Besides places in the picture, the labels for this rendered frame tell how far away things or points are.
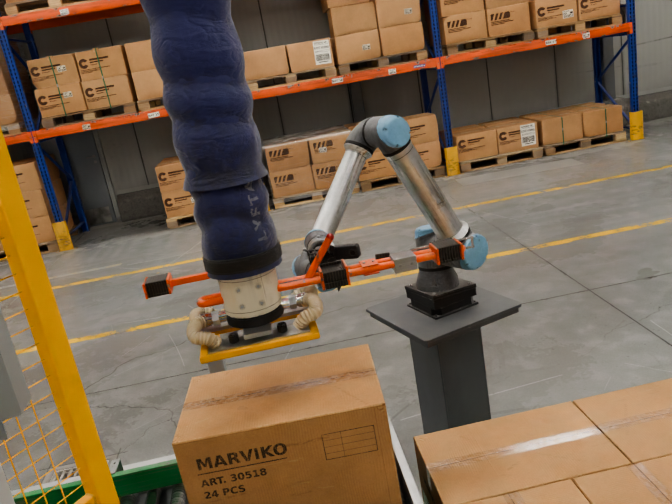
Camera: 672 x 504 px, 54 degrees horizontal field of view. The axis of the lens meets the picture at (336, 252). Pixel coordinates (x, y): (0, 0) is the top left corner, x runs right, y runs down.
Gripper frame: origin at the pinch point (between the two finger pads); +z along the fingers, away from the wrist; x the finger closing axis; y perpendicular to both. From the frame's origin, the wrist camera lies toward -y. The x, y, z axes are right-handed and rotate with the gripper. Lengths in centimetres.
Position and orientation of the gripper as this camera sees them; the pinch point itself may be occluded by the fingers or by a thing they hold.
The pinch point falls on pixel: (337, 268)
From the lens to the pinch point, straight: 200.5
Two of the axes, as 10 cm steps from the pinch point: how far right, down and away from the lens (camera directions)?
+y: -9.7, 2.1, -0.9
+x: -1.7, -9.4, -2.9
